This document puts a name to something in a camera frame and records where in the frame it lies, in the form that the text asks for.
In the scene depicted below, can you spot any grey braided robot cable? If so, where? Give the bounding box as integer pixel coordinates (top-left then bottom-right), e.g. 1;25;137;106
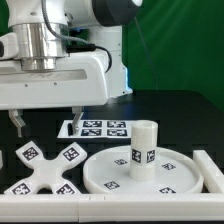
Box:
39;0;113;73

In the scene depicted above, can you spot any white rail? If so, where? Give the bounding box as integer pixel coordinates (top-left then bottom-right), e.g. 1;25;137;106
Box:
193;150;224;194
0;193;224;223

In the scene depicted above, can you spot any white left rail stub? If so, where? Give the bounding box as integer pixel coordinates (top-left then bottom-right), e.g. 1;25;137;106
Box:
0;150;3;170

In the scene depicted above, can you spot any white marker sheet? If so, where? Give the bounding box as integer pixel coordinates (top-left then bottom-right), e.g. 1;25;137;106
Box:
58;120;135;139

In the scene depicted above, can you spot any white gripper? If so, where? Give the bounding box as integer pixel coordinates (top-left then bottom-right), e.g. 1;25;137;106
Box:
0;33;109;137

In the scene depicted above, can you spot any white cross-shaped table base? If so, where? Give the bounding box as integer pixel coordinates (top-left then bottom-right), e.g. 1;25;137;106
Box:
4;141;87;195

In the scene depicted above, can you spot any white round table top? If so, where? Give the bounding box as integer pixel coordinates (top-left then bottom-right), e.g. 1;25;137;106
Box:
83;146;204;194

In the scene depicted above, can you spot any white right rail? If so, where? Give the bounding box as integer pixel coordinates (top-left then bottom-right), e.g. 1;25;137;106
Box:
193;150;224;194

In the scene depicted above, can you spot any white front rail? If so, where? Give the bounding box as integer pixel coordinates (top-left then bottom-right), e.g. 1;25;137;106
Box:
0;193;224;223

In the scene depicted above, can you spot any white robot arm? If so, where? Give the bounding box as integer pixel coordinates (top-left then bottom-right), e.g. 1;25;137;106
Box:
0;0;143;133

